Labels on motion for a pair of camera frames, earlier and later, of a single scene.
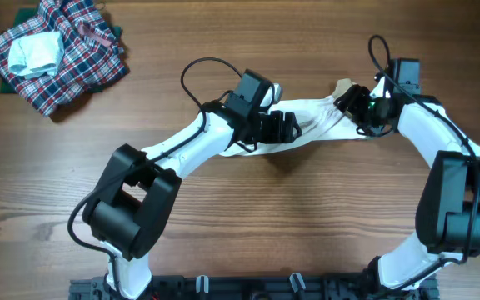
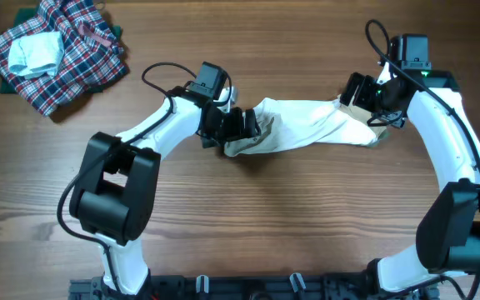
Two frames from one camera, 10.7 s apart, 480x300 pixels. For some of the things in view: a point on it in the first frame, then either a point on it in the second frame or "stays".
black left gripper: x=275 y=134 -> x=236 y=130
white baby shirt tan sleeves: x=317 y=119 stays
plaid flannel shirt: x=92 y=55 stays
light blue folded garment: x=36 y=54 stays
